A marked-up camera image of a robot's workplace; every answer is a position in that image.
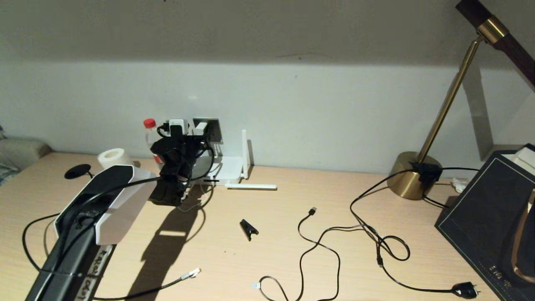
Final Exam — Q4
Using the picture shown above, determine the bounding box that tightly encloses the black ethernet cable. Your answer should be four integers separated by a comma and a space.
22, 213, 202, 301

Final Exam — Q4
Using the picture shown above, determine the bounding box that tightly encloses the white router with antennas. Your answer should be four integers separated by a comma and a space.
194, 130, 277, 191

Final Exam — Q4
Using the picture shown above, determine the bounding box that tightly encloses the clear water bottle red cap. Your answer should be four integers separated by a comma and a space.
143, 118, 166, 166

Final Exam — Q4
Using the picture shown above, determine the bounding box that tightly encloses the white paper roll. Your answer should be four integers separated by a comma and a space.
97, 148, 135, 170

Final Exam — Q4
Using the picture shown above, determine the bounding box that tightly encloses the small black clip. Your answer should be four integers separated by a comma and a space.
239, 219, 260, 242

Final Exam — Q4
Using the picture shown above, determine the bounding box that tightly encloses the white handwritten label tape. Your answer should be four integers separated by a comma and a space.
77, 245, 114, 301

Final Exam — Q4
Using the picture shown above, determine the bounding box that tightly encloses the grey cushion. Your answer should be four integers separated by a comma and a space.
0, 138, 53, 170

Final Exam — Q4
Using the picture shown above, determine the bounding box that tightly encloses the patterned cloth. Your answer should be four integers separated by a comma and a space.
0, 163, 19, 186

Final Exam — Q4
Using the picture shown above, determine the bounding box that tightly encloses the brass desk lamp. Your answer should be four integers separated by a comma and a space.
387, 0, 535, 200

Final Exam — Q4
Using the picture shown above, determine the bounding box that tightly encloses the white box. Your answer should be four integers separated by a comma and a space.
504, 147, 535, 175

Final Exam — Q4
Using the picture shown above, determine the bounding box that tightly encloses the grey wall socket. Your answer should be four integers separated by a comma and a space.
193, 118, 221, 144

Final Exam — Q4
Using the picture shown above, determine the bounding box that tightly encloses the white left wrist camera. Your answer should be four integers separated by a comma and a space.
168, 119, 185, 138

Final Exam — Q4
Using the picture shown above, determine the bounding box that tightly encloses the black USB cable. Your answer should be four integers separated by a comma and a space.
252, 207, 383, 301

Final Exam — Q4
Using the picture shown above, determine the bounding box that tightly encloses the black lamp power cord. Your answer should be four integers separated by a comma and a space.
350, 162, 481, 300

